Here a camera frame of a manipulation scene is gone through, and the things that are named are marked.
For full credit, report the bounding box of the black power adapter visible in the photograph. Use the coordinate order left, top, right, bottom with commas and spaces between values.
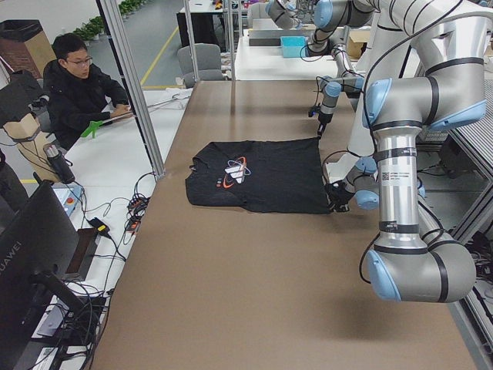
88, 217, 110, 237

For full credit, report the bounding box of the green tablet stand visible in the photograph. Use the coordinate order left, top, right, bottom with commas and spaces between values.
80, 120, 103, 139

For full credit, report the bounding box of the black printed t-shirt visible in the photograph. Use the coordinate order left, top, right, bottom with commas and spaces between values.
186, 137, 329, 214

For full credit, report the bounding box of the aluminium frame post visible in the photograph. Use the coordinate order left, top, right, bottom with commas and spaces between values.
96, 0, 165, 180

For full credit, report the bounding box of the power strip with plugs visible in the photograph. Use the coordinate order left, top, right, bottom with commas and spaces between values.
125, 193, 149, 234

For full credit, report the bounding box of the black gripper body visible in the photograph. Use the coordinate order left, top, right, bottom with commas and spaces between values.
318, 113, 330, 124
327, 183, 353, 208

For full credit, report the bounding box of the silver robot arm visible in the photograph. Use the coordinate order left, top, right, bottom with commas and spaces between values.
307, 1, 374, 138
362, 56, 486, 303

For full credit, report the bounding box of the grey office chair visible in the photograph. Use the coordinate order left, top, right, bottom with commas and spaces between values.
177, 43, 224, 88

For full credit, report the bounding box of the teach pendant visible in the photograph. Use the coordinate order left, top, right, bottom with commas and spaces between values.
52, 184, 82, 217

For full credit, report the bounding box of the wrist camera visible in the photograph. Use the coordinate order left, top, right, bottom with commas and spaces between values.
308, 105, 320, 118

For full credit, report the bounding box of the black Huawei monitor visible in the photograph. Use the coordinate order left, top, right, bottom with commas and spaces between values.
1, 181, 83, 369

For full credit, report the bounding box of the seated man black jacket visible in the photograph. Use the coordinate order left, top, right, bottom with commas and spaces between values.
43, 33, 130, 150

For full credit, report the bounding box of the black thermos bottle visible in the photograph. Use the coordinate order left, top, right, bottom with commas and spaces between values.
43, 143, 75, 184

